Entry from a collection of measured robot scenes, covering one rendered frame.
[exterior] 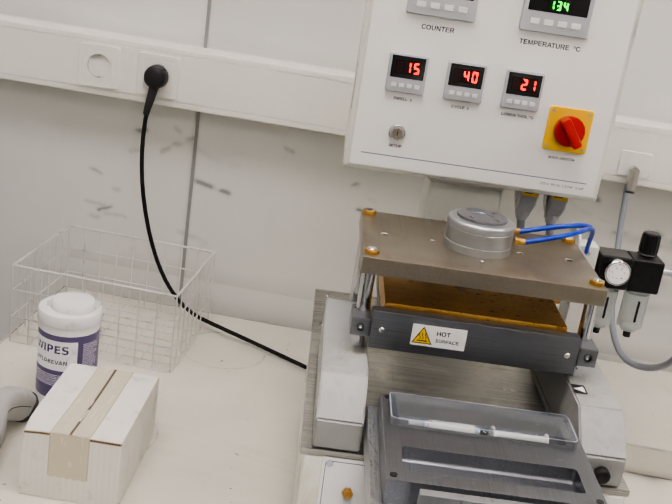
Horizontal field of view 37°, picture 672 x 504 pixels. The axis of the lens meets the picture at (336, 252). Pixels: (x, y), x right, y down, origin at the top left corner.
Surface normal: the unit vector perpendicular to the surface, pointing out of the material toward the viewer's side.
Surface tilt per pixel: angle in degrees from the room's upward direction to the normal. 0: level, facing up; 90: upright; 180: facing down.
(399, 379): 0
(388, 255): 0
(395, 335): 90
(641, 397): 0
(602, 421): 41
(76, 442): 88
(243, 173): 90
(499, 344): 90
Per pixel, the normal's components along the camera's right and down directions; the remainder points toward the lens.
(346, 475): 0.05, -0.11
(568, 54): -0.01, 0.33
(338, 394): 0.10, -0.50
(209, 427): 0.15, -0.94
